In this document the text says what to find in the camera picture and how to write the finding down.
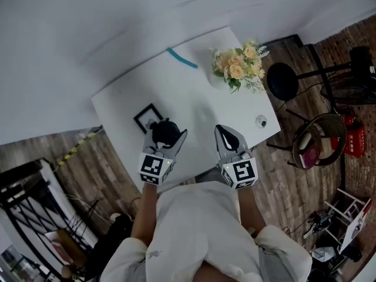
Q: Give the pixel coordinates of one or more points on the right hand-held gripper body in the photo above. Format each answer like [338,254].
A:
[242,173]

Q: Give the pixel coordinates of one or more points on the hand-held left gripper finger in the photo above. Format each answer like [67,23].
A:
[178,145]
[149,144]

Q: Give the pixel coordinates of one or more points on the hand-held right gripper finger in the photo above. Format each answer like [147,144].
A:
[242,144]
[221,145]

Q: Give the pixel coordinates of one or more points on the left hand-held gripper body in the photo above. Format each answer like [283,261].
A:
[152,169]

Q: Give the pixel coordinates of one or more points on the black round object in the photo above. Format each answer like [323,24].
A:
[166,132]

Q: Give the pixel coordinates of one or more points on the person's left forearm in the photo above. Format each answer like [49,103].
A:
[144,216]

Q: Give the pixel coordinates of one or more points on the person's right forearm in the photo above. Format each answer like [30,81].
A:
[249,213]

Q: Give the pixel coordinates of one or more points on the white table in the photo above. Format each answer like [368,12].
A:
[188,95]

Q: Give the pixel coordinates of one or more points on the small white cushion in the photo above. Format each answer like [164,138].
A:
[305,141]

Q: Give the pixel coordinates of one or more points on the white vase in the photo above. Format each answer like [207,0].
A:
[216,82]

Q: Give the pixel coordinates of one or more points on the dark red book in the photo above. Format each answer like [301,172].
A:
[311,156]

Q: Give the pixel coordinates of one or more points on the black backpack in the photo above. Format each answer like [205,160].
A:
[117,234]

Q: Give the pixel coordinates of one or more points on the black standing fan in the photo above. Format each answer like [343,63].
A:
[282,81]

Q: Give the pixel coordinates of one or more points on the yellow black hazard tape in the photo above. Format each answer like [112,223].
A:
[73,150]

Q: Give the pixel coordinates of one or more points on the yellow flower bouquet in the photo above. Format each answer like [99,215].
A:
[235,66]

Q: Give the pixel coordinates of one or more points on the person's white shirt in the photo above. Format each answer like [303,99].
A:
[199,239]

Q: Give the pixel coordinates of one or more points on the teal strip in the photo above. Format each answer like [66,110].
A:
[182,59]

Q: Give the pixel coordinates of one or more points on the black blue gear bundle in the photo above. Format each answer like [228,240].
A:
[318,223]

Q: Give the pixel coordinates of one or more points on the brown wicker chair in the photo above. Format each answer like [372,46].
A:
[335,128]

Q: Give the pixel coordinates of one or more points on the red fire extinguisher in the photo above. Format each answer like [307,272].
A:
[351,120]

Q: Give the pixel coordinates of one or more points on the red fire extinguisher box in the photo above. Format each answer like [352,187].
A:
[355,142]

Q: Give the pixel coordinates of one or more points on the light blue cloth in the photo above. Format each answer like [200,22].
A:
[323,253]

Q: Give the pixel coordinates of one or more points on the white rack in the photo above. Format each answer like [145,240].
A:
[357,216]

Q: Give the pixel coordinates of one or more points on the black stair railing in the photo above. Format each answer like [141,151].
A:
[26,198]

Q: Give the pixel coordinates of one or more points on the black picture frame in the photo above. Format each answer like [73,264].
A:
[141,121]

